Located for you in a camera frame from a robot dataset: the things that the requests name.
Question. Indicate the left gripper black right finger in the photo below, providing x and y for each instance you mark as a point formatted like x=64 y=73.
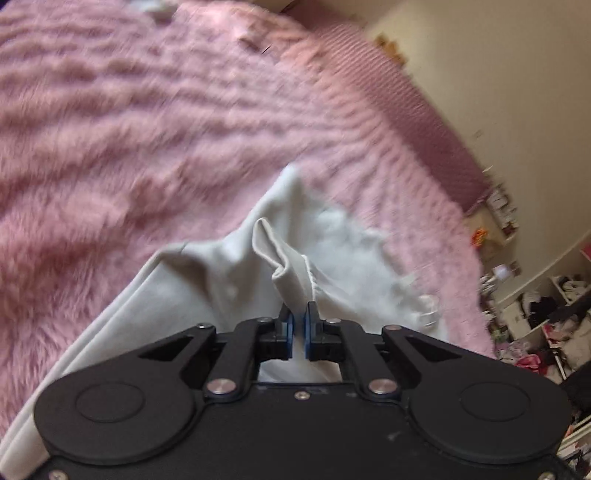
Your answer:
x=321 y=339

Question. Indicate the white shelving unit with clothes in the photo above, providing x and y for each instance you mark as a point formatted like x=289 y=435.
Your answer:
x=545 y=329

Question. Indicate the pink fluffy blanket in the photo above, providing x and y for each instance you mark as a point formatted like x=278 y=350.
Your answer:
x=120 y=135

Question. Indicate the white t-shirt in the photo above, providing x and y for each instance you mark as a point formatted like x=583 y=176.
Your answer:
x=291 y=249

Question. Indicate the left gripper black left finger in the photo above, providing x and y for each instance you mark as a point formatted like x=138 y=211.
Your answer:
x=276 y=339

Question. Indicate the purple quilted headboard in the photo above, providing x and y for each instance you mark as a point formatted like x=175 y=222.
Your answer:
x=390 y=90

